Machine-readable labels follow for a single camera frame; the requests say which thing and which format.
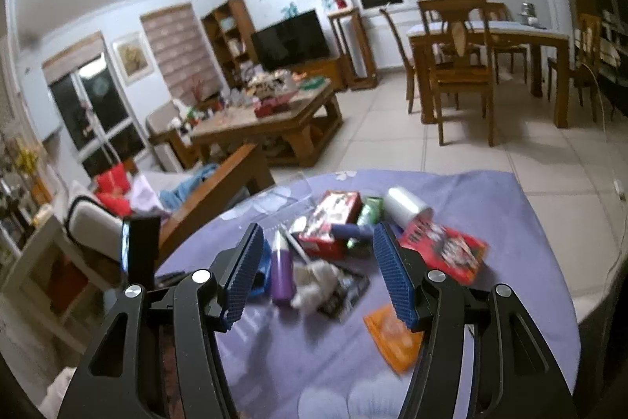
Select white cable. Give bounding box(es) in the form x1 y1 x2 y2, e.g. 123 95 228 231
583 64 625 205

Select wooden sofa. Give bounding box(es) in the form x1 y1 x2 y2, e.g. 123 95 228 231
66 144 276 263

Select black television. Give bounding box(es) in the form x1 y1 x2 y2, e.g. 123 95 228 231
251 9 330 71

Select white side table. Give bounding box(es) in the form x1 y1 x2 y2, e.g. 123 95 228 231
0 205 124 351

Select white plastic cup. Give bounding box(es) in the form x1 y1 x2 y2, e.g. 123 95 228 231
383 187 435 231

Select striped window blind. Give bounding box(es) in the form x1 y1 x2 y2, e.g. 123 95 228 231
140 3 221 99

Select orange packet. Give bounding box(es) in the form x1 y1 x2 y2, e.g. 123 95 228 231
363 305 425 375

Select wooden coffee table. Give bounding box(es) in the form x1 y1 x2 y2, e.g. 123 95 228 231
190 78 344 168

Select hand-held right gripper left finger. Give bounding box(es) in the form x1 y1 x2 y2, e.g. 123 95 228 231
56 223 266 419

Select red tissue box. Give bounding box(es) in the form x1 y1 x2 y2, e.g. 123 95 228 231
252 99 291 118

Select small framed picture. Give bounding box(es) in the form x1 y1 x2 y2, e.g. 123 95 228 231
112 31 154 86

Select clear plastic container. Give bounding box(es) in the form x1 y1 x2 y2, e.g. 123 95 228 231
254 171 315 229

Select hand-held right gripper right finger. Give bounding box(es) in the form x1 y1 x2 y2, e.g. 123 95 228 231
372 223 580 419

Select green packet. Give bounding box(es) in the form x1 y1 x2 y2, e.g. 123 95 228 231
356 196 386 228

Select grey armchair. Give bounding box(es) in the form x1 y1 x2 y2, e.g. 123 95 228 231
146 100 198 169

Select wooden television stand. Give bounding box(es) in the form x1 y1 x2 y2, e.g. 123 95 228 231
292 56 347 92

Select dark blue cylinder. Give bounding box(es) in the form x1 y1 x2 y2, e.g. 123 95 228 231
334 224 376 249

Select glass balcony door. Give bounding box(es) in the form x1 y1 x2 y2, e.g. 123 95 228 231
42 32 151 177

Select wooden dining table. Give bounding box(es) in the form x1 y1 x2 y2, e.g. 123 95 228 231
407 20 570 129

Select purple bottle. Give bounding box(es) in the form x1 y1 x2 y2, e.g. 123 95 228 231
271 230 296 305

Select wooden dining chair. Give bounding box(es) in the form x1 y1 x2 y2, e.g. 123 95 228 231
417 0 496 148
483 2 529 84
547 13 603 123
379 8 419 114

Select purple floral table cloth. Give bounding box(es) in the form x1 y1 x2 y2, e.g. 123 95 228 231
154 168 582 419

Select red printed packet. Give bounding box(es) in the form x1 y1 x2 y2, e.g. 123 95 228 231
400 220 491 287

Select red cloth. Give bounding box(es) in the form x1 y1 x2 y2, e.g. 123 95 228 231
95 164 134 216

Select blue cloth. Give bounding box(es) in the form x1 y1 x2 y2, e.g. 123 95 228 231
159 164 219 212

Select red printed box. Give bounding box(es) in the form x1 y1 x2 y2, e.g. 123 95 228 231
298 190 364 261

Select yellow flowers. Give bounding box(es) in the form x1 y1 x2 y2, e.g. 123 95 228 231
15 144 46 177

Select tall wooden stand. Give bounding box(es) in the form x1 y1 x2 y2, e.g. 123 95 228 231
327 7 380 91

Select black packet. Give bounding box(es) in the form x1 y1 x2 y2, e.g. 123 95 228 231
316 269 371 320

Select wooden bookshelf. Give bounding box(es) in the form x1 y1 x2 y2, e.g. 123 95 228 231
201 0 259 91

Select white pen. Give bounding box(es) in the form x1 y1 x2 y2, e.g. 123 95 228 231
282 227 313 263

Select white tissue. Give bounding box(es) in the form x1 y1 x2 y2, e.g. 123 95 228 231
292 259 342 315

